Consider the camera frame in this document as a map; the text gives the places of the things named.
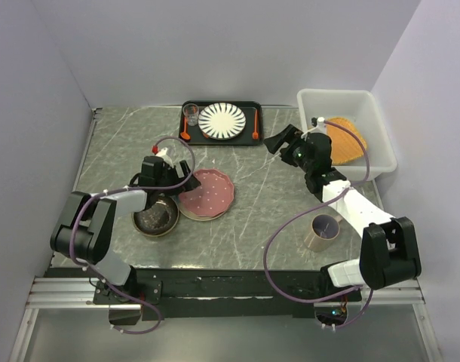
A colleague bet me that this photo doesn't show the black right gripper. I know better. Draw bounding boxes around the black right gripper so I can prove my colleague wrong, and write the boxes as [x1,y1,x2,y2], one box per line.
[263,124,313,174]

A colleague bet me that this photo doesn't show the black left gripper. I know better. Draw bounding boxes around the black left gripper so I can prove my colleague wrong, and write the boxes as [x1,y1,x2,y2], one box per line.
[156,160,201,196]

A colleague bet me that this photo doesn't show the orange woven pattern plate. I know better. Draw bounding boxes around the orange woven pattern plate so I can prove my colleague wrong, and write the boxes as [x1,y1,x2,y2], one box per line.
[326,117,367,166]

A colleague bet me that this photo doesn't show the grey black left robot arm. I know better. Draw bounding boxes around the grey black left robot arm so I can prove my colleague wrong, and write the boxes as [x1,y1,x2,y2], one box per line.
[50,155,201,303]

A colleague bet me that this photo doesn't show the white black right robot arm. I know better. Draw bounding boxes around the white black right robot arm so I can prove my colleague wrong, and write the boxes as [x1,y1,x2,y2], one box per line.
[264,125,422,300]

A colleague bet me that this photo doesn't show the white plastic bin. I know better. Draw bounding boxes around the white plastic bin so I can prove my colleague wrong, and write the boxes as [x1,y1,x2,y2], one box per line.
[297,89,397,182]

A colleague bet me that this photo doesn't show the pink polka dot plate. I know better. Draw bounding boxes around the pink polka dot plate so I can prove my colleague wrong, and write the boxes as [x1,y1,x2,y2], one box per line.
[178,168,235,216]

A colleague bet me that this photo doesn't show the orange fork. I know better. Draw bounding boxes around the orange fork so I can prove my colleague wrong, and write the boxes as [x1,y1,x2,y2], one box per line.
[252,109,259,140]

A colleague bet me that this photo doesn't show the black serving tray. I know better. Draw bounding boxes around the black serving tray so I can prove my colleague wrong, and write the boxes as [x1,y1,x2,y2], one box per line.
[178,100,264,147]

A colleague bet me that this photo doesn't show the blue grey plate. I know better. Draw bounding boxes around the blue grey plate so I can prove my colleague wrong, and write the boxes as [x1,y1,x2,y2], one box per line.
[178,204,224,222]

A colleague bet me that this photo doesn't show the orange spoon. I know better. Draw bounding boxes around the orange spoon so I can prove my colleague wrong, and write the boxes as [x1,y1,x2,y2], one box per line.
[180,117,191,141]

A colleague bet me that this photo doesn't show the dark metallic bowl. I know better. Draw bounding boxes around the dark metallic bowl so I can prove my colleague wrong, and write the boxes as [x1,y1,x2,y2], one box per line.
[132,196,179,238]

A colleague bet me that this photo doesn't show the striped white blue plate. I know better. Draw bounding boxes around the striped white blue plate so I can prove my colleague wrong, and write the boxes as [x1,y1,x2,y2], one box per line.
[198,103,247,140]

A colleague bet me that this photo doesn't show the clear drinking glass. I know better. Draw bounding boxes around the clear drinking glass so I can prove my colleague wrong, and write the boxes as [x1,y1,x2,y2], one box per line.
[182,103,199,126]

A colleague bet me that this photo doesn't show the pink beige mug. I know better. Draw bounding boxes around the pink beige mug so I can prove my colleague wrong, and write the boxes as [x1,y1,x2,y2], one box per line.
[304,214,343,253]

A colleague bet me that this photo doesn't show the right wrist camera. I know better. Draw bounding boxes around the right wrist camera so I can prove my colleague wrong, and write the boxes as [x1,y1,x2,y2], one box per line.
[311,117,326,129]

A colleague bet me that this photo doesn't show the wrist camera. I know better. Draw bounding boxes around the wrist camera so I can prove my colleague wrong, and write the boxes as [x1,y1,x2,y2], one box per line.
[311,117,326,129]
[154,146,174,167]

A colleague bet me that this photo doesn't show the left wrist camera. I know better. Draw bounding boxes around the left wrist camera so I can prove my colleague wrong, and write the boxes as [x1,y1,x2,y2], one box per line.
[154,146,174,167]

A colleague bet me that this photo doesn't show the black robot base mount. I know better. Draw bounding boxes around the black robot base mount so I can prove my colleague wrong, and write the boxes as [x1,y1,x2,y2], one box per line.
[92,265,363,321]

